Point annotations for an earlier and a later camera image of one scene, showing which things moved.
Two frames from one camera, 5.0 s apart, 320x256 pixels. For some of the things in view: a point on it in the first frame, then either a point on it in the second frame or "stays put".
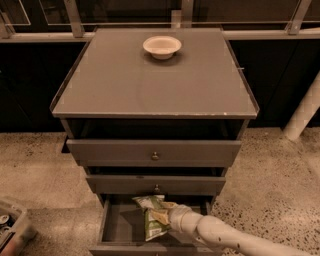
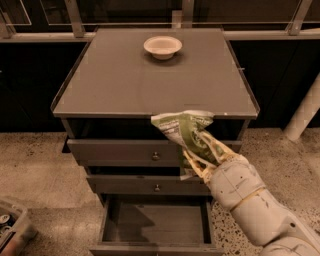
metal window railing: x=77 y=33 stays put
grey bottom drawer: x=123 y=230 stays put
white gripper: x=179 y=214 → x=234 y=183
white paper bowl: x=162 y=47 stays put
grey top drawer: x=153 y=153 stays put
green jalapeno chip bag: x=152 y=227 → x=182 y=127
